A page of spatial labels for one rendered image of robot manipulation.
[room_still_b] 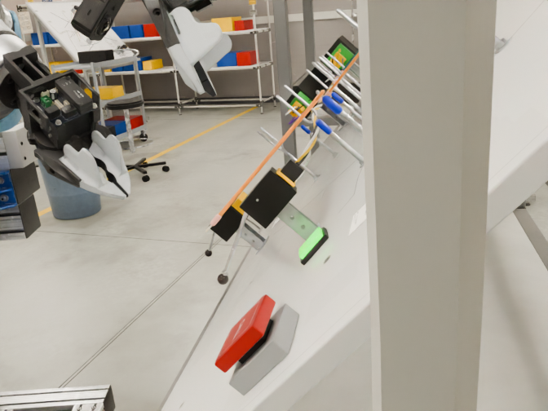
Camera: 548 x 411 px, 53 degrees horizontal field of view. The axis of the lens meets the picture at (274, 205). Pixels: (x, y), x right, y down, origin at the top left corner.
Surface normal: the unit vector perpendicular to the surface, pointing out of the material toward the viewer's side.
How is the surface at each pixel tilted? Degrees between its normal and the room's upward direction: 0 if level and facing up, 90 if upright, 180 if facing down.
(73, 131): 126
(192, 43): 65
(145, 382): 0
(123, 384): 0
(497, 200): 90
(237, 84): 90
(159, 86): 90
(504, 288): 0
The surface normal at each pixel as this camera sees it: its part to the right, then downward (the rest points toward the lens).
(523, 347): -0.07, -0.94
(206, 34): -0.16, -0.10
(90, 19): 0.01, 0.17
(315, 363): -0.19, 0.34
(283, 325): 0.61, -0.69
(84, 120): 0.71, 0.65
